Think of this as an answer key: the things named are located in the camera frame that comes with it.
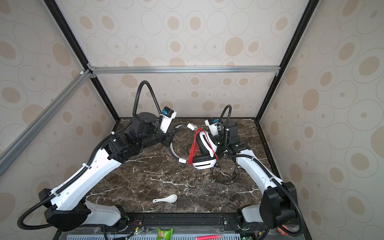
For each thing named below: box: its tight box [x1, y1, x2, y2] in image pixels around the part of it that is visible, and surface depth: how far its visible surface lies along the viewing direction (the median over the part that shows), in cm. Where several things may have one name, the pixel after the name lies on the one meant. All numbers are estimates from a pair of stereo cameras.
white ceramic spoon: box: [152, 194, 178, 204], surface depth 82 cm
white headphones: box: [169, 122, 218, 170], surface depth 56 cm
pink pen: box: [196, 234, 222, 240], surface depth 71 cm
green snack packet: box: [157, 227, 175, 240], surface depth 71 cm
